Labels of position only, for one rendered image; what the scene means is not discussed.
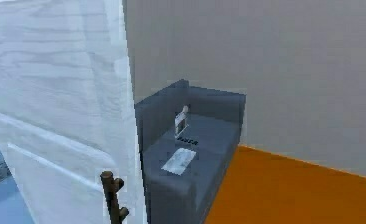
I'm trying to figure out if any grey-blue sofa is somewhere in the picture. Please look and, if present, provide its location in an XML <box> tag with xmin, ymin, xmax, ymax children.
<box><xmin>134</xmin><ymin>78</ymin><xmax>247</xmax><ymax>224</ymax></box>

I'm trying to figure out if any white room door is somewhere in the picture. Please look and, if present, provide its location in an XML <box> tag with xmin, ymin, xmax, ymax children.
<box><xmin>0</xmin><ymin>0</ymin><xmax>149</xmax><ymax>224</ymax></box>

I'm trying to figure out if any dark brown door handle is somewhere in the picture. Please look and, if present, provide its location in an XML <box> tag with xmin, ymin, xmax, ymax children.
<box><xmin>99</xmin><ymin>170</ymin><xmax>130</xmax><ymax>224</ymax></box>

